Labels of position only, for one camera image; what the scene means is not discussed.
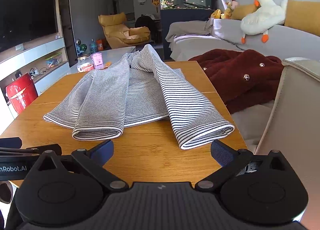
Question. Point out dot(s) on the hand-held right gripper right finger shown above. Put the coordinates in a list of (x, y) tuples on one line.
[(221, 154)]

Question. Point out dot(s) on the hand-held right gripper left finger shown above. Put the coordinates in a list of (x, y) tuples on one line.
[(103, 150)]

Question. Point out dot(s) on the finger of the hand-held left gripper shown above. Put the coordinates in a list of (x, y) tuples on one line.
[(53, 149)]

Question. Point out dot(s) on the striped long-sleeve shirt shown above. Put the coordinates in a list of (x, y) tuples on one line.
[(140, 94)]

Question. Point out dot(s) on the red mini fridge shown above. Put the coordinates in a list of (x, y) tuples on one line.
[(21, 93)]

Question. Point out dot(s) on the dark red fleece jacket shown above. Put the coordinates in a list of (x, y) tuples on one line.
[(240, 79)]

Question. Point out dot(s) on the white power strip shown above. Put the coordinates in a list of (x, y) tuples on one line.
[(37, 71)]

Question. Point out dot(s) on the orange snack packet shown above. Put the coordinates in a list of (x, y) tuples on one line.
[(107, 64)]

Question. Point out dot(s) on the beige leather chair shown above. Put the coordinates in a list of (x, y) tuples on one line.
[(295, 109)]

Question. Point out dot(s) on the glass jar red label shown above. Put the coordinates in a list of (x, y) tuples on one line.
[(85, 64)]

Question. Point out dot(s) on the clear box green lid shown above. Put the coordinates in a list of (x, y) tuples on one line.
[(53, 60)]

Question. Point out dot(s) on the pink box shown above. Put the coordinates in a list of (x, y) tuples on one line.
[(97, 60)]

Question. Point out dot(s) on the white coffee table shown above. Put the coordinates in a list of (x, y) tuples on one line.
[(112, 54)]

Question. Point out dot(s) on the blue water bottle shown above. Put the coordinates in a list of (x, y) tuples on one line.
[(93, 47)]

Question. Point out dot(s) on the watermelon ball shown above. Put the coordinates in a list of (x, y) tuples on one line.
[(84, 48)]

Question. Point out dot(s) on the orange box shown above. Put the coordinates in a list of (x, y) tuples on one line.
[(100, 44)]

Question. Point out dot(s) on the blue toy figure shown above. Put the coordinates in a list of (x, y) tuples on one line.
[(79, 44)]

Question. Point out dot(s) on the yellow armchair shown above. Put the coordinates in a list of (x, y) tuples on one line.
[(117, 29)]

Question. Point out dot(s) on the black chair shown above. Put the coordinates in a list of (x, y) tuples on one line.
[(144, 27)]

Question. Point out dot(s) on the grey sofa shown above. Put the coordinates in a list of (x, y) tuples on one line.
[(287, 42)]

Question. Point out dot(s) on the beige blanket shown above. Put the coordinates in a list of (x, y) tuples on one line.
[(187, 28)]

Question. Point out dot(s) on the black television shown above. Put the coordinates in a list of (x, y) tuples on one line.
[(25, 19)]

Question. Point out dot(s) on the yellow plush toy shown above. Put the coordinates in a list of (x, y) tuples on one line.
[(216, 14)]

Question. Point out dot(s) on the yellow plush doll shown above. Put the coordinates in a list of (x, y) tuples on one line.
[(227, 12)]

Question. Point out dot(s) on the small yellow cushion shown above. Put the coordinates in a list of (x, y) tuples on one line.
[(243, 11)]

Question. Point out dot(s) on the white goose plush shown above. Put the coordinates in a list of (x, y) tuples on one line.
[(265, 16)]

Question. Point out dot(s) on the red hanging ornament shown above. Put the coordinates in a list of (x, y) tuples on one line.
[(155, 2)]

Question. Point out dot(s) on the large yellow cushion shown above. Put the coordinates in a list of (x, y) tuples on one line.
[(303, 17)]

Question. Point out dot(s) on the white wall shelf unit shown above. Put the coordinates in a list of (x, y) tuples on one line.
[(47, 47)]

